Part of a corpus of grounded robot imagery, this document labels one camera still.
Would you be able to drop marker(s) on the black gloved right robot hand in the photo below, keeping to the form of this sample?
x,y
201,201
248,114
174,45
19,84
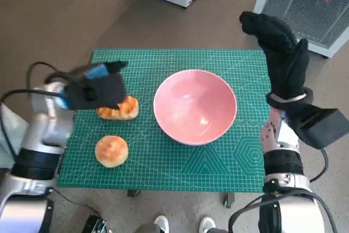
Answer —
x,y
283,61

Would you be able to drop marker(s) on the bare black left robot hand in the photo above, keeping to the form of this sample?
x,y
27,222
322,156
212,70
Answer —
x,y
95,71

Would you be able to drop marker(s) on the long toy bread loaf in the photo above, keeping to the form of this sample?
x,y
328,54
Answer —
x,y
128,110

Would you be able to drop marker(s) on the round toy bread bun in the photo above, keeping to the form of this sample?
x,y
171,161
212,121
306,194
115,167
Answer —
x,y
111,151

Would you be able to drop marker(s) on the pink bowl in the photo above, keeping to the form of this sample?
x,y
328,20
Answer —
x,y
193,102

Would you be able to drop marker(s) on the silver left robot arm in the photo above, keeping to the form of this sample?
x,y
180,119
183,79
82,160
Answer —
x,y
46,124

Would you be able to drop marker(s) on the white vented freezer cabinet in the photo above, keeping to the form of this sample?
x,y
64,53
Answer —
x,y
300,6

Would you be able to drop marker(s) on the green cutting mat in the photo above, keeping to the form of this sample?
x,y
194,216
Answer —
x,y
163,167

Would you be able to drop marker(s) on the black table caster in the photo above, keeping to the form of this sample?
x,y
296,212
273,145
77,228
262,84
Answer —
x,y
228,199

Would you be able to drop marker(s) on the black device with connectors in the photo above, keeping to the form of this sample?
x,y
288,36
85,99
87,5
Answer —
x,y
94,224

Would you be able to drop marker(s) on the white shoe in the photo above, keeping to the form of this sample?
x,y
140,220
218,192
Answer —
x,y
207,223
161,223

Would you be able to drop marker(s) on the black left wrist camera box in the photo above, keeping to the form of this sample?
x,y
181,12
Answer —
x,y
103,91

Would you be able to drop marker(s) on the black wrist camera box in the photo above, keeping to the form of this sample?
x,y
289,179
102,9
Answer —
x,y
321,129
103,91

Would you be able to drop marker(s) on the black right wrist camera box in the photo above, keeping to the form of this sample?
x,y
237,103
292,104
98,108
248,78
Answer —
x,y
321,129

